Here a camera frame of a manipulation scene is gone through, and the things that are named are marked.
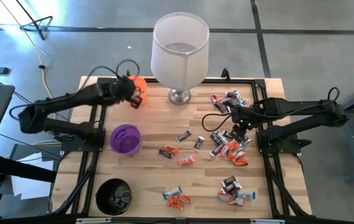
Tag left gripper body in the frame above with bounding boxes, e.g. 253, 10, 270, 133
109, 76, 137, 105

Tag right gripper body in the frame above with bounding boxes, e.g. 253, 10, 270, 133
235, 105, 260, 130

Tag orange white candy bar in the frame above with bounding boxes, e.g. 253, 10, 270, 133
228, 197, 245, 207
217, 190, 233, 202
177, 154, 195, 167
219, 143, 231, 157

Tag orange candy pack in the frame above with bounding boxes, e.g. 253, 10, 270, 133
166, 196, 185, 211
226, 139, 243, 153
228, 149, 246, 161
176, 194, 192, 205
233, 157, 249, 167
163, 144, 180, 156

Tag orange pumpkin bucket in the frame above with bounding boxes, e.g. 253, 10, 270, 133
126, 74, 149, 106

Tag purple plastic bucket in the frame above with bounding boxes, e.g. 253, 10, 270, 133
109, 123, 142, 156

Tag white shade silver table lamp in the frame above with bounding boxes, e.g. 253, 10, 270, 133
150, 11, 210, 106

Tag black plastic bucket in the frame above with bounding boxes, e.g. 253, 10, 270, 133
95, 177, 133, 217

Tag black metal stand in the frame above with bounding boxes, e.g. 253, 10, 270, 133
14, 0, 54, 41

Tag black crossbar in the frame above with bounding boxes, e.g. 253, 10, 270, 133
0, 152, 58, 184

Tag white paper sheets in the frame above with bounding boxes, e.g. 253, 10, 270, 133
10, 151, 56, 200

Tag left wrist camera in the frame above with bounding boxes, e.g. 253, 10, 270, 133
100, 81, 118, 99

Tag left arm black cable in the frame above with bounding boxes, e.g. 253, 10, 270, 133
8, 58, 141, 121

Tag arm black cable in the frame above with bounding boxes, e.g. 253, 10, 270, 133
201, 86, 342, 133
8, 58, 141, 121

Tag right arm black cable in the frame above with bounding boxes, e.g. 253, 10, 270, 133
201, 86, 342, 133

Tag black aluminium table frame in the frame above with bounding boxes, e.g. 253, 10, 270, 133
50, 67, 313, 220

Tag yellow floor cable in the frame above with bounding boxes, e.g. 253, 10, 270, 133
0, 0, 56, 127

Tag thin black cable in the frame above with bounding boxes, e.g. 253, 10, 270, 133
0, 70, 49, 111

